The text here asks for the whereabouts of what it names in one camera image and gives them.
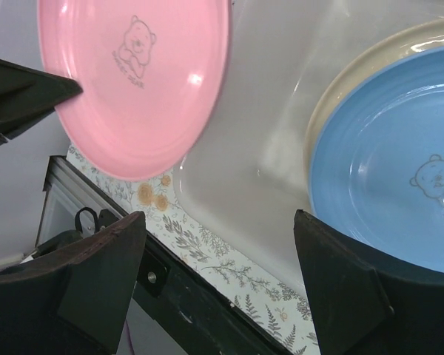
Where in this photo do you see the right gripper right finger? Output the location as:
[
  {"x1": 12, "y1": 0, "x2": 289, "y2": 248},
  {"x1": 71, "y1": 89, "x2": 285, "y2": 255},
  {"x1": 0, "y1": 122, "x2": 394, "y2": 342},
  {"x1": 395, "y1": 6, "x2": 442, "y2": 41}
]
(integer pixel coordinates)
[{"x1": 294, "y1": 210, "x2": 444, "y2": 354}]

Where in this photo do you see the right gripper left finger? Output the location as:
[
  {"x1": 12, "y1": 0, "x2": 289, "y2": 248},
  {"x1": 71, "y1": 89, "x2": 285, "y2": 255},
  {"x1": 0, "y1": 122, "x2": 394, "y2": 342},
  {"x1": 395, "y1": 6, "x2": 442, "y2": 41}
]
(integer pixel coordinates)
[{"x1": 0, "y1": 212, "x2": 147, "y2": 354}]

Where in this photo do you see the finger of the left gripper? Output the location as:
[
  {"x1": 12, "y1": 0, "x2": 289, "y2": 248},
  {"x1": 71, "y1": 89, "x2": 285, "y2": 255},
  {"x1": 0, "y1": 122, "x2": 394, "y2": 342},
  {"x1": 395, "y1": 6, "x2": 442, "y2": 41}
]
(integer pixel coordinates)
[{"x1": 0, "y1": 59, "x2": 83, "y2": 146}]

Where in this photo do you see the blue plate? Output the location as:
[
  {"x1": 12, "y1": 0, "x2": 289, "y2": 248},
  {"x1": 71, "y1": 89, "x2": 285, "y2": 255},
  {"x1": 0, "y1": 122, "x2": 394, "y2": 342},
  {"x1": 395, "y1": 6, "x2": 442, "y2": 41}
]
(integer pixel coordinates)
[{"x1": 309, "y1": 47, "x2": 444, "y2": 273}]

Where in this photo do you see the pink plate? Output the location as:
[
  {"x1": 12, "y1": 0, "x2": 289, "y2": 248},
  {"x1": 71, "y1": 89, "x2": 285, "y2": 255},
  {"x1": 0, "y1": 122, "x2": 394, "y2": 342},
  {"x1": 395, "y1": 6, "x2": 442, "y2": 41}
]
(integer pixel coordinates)
[{"x1": 37, "y1": 1, "x2": 232, "y2": 181}]

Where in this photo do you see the cream yellow plate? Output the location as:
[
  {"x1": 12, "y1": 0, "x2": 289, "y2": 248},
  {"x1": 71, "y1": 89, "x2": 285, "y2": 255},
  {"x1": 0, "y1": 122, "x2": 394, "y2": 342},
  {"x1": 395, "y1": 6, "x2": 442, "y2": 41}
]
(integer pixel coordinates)
[{"x1": 303, "y1": 16, "x2": 444, "y2": 163}]

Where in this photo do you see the white plastic bin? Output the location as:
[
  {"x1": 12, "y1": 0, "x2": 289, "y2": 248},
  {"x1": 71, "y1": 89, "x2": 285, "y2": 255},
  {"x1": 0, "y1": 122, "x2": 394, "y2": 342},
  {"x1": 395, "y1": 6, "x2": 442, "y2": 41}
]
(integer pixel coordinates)
[{"x1": 173, "y1": 1, "x2": 444, "y2": 294}]

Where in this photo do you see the floral table mat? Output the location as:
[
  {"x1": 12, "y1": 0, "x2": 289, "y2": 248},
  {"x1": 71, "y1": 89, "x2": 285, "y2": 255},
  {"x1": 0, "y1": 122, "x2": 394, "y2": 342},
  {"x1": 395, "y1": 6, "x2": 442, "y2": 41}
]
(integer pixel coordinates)
[{"x1": 66, "y1": 146, "x2": 320, "y2": 354}]

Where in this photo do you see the aluminium frame rail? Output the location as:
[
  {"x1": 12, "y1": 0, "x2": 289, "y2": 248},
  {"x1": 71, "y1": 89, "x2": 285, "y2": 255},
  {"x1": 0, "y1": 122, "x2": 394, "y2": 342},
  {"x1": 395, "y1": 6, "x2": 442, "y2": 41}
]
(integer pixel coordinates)
[{"x1": 32, "y1": 156, "x2": 127, "y2": 257}]

